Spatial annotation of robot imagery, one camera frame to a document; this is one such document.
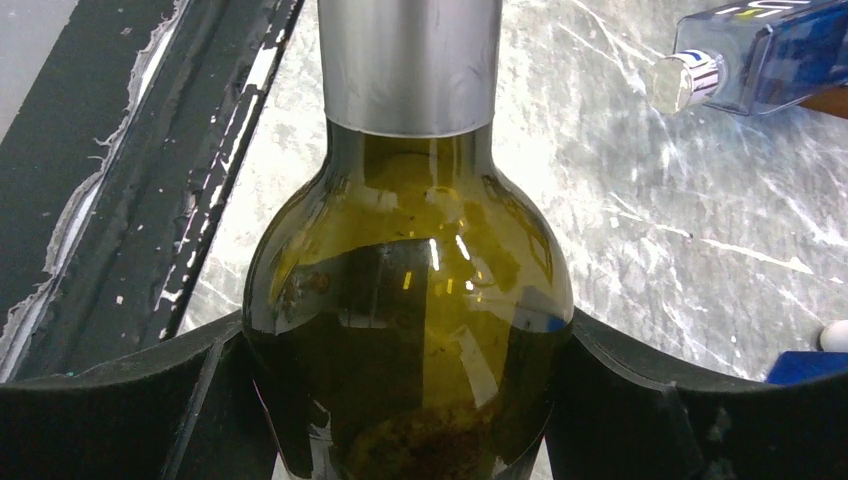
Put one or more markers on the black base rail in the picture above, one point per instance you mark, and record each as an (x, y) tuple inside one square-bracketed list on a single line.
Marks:
[(117, 168)]

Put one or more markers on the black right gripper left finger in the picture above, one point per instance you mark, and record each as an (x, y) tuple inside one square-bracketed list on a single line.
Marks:
[(183, 409)]

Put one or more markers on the blue label clear bottle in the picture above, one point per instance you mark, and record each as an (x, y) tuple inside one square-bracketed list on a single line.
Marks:
[(752, 57)]

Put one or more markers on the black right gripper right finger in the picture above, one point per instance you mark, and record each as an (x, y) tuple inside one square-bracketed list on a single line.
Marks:
[(630, 411)]

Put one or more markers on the dark bottle silver cap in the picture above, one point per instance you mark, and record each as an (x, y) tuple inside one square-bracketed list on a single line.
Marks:
[(407, 309)]

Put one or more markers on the white PVC pipe frame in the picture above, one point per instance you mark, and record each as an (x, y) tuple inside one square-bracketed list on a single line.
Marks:
[(834, 337)]

